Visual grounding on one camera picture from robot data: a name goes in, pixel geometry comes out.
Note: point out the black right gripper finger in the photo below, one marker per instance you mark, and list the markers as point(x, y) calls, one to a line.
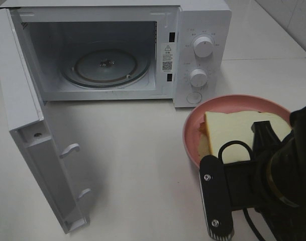
point(264, 135)

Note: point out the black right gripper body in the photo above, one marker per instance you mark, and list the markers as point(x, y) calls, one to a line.
point(247, 182)

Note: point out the pink round plate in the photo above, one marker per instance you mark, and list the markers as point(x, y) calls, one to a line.
point(224, 104)

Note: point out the round white door button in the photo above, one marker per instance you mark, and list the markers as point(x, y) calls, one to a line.
point(194, 98)

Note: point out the white microwave door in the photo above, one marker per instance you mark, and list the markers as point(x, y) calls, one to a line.
point(28, 121)

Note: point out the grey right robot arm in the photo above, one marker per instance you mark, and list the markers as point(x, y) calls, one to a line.
point(280, 175)

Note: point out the lower white timer knob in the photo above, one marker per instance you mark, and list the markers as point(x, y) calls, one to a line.
point(198, 78)

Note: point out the upper white power knob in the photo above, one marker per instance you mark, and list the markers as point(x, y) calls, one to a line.
point(203, 46)

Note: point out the white microwave oven body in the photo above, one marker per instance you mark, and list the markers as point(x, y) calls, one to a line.
point(54, 25)

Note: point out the white warning label sticker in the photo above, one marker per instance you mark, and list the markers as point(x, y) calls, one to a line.
point(167, 56)

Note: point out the glass microwave turntable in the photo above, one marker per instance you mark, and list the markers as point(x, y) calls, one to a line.
point(106, 64)

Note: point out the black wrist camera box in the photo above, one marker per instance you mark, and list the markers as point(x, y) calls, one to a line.
point(215, 198)

